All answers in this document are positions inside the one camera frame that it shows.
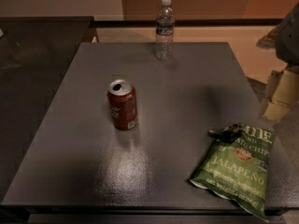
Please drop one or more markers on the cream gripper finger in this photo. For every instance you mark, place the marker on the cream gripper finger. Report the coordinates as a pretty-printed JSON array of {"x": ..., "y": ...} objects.
[{"x": 281, "y": 93}]

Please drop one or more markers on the red coke can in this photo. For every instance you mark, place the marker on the red coke can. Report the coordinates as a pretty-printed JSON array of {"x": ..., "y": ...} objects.
[{"x": 121, "y": 96}]

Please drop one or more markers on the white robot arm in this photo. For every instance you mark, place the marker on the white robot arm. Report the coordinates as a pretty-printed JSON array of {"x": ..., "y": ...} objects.
[{"x": 284, "y": 38}]

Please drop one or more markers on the clear plastic water bottle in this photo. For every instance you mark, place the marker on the clear plastic water bottle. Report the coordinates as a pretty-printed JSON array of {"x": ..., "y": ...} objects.
[{"x": 165, "y": 25}]

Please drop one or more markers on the green jalapeno chips bag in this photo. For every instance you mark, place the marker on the green jalapeno chips bag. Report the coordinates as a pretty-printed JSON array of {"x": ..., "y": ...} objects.
[{"x": 236, "y": 166}]

